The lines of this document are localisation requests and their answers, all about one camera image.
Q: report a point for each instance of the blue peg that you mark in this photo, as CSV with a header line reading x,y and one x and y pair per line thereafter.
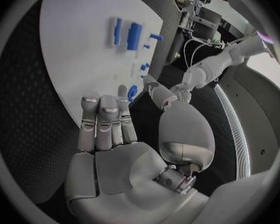
x,y
156,36
146,46
144,66

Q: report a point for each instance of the thin blue cylinder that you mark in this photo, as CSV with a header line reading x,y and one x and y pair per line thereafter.
x,y
117,31

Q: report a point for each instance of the white task board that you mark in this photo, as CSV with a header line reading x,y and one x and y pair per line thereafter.
x,y
72,50

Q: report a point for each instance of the glowing light bar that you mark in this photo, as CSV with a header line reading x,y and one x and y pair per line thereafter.
x,y
265,38

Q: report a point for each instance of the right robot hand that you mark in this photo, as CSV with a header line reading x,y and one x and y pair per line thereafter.
x,y
121,171

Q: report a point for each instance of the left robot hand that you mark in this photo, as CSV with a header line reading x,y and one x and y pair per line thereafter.
x,y
183,93

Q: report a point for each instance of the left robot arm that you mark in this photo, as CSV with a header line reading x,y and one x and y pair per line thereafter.
x,y
212,67

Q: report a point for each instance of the grey workshop machine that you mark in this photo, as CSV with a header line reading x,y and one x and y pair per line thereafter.
x,y
200,20

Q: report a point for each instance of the blue gear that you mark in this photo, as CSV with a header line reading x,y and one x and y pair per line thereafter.
x,y
131,93

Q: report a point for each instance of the thick blue cylinder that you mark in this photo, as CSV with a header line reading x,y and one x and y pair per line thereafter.
x,y
133,36

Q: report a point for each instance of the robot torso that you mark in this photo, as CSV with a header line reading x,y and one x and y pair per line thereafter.
x,y
259,125

